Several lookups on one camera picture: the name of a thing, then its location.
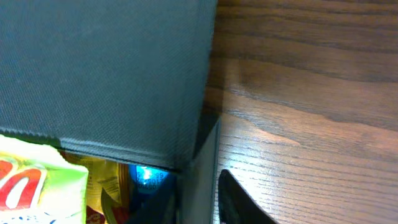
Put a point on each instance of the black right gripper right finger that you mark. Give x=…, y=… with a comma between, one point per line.
x=235, y=205

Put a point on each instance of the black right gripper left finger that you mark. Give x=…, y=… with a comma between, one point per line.
x=160, y=209

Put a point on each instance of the blue Oreo cookie pack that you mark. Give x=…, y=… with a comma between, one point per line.
x=144, y=182

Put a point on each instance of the yellow candy wrapper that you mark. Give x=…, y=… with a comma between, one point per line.
x=104, y=189

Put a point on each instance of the green Haribo gummy bag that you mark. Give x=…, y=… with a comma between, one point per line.
x=39, y=186

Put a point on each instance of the black gift box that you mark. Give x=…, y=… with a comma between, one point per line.
x=121, y=80

